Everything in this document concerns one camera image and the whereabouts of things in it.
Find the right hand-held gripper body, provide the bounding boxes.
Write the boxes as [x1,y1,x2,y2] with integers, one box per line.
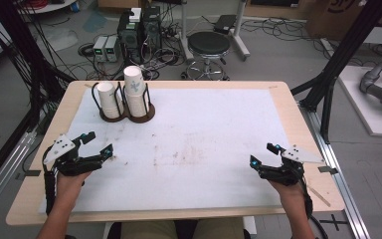
[260,144,326,186]

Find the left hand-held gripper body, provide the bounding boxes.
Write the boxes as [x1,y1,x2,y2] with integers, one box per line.
[43,133,96,177]

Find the person's right hand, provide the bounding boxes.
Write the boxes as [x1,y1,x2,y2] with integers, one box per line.
[268,178,304,209]

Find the person's left hand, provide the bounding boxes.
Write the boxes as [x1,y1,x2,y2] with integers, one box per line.
[55,170,93,204]

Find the thin wooden stick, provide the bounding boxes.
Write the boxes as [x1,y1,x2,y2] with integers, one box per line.
[306,183,332,208]

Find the black tape piece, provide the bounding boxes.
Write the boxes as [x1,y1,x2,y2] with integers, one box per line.
[317,164,339,175]
[15,169,43,181]

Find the short stack of paper cups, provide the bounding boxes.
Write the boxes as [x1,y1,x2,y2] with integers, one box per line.
[96,81,124,120]

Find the white table mat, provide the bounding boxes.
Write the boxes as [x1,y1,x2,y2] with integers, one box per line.
[38,88,292,215]

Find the black tape cross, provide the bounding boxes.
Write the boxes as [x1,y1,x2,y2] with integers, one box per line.
[318,213,349,233]

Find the tall stack of paper cups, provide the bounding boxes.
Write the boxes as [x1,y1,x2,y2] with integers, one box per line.
[122,65,150,119]

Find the person's right leg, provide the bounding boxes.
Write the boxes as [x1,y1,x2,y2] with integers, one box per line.
[194,217,247,239]

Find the grey power supply unit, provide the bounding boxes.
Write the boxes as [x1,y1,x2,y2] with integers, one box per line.
[92,35,109,63]
[104,35,122,64]

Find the white floor board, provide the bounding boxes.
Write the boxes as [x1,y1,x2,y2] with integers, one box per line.
[337,65,382,138]

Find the black computer tower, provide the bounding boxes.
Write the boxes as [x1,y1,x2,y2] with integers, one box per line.
[116,11,144,65]
[141,5,163,64]

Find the white metal stand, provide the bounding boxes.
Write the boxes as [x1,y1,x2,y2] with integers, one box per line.
[177,0,252,63]

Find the black round stool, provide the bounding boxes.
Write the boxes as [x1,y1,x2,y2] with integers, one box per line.
[180,31,232,82]

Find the small white box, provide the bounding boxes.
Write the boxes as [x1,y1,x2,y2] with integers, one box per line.
[128,7,143,24]

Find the black flat device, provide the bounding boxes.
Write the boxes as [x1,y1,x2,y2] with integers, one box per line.
[213,14,238,36]

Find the cardboard box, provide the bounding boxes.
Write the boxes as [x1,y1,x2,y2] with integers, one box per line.
[306,0,382,42]

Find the right hand-held gripper black cable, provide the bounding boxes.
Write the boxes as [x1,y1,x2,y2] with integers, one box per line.
[298,177,330,239]

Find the aluminium rail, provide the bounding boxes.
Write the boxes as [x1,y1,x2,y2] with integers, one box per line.
[0,130,40,223]
[297,101,373,239]

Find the black cable coil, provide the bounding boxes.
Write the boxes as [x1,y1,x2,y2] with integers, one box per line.
[77,42,96,58]

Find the black metal frame post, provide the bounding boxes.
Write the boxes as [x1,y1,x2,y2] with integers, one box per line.
[290,0,382,144]
[0,0,78,195]

